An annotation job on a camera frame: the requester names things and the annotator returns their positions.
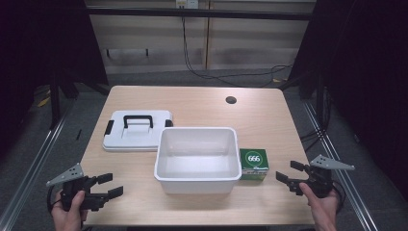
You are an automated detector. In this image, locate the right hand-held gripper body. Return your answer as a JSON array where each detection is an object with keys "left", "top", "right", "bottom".
[{"left": 288, "top": 154, "right": 356, "bottom": 198}]

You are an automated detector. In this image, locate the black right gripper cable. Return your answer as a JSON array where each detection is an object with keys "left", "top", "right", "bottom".
[{"left": 331, "top": 179, "right": 347, "bottom": 215}]

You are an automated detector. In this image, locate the metal floor rail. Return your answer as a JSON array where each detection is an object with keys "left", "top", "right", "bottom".
[
  {"left": 302, "top": 99, "right": 381, "bottom": 231},
  {"left": 0, "top": 98, "right": 75, "bottom": 231}
]

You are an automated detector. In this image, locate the green box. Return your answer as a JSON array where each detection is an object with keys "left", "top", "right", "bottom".
[{"left": 239, "top": 147, "right": 270, "bottom": 182}]

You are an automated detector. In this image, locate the black stand leg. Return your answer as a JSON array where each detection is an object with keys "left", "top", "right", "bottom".
[{"left": 48, "top": 75, "right": 63, "bottom": 131}]

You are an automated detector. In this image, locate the black horizontal bar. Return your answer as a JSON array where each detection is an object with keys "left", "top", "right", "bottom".
[{"left": 86, "top": 7, "right": 318, "bottom": 21}]

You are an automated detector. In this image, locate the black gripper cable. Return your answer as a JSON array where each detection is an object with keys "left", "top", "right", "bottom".
[
  {"left": 331, "top": 179, "right": 347, "bottom": 215},
  {"left": 46, "top": 185, "right": 63, "bottom": 215}
]

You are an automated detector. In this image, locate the dark curtain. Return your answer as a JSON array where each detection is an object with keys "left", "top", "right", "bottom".
[
  {"left": 0, "top": 0, "right": 110, "bottom": 162},
  {"left": 287, "top": 0, "right": 408, "bottom": 201}
]

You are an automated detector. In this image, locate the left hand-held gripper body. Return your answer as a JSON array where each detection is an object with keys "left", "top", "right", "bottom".
[{"left": 45, "top": 163, "right": 111, "bottom": 213}]

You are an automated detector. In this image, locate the white wall socket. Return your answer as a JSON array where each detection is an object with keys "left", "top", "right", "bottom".
[{"left": 175, "top": 0, "right": 200, "bottom": 10}]

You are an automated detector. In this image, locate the person's right hand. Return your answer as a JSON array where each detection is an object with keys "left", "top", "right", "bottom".
[{"left": 298, "top": 182, "right": 340, "bottom": 231}]

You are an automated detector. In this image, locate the long black wall cable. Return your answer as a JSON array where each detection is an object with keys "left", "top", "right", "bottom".
[{"left": 181, "top": 16, "right": 293, "bottom": 89}]

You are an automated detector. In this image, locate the person's left hand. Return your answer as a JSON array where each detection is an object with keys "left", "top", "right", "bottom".
[{"left": 51, "top": 190, "right": 89, "bottom": 231}]

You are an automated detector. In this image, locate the white plastic storage bin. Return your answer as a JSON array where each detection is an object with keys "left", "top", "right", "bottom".
[{"left": 153, "top": 126, "right": 242, "bottom": 195}]

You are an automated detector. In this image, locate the white lid with black handle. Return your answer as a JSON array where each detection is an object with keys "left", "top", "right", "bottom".
[{"left": 102, "top": 109, "right": 174, "bottom": 153}]

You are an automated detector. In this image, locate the bundle of black floor cables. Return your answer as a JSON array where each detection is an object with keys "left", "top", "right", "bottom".
[{"left": 298, "top": 88, "right": 333, "bottom": 153}]

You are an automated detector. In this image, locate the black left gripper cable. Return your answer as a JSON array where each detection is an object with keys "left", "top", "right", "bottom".
[{"left": 46, "top": 185, "right": 63, "bottom": 215}]

